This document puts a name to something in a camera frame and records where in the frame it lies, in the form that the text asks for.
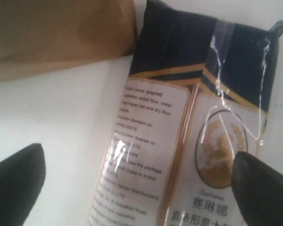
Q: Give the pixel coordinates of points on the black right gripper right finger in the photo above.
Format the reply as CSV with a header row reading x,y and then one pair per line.
x,y
258,190

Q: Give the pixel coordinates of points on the spaghetti pasta package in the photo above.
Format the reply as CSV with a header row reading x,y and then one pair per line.
x,y
197,96

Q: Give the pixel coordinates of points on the brown paper bag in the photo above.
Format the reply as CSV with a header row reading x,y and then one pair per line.
x,y
41,36

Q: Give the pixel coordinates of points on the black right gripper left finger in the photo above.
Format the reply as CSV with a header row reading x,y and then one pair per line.
x,y
22,177

